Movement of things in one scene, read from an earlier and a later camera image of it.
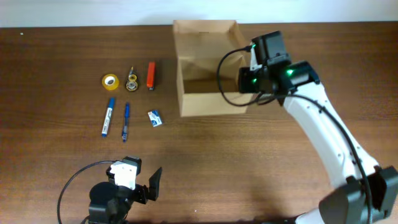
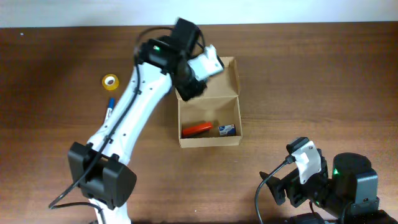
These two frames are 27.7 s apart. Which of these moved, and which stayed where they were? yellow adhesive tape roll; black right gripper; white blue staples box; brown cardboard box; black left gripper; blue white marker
Moved: brown cardboard box; black left gripper; black right gripper; white blue staples box
Stayed: yellow adhesive tape roll; blue white marker
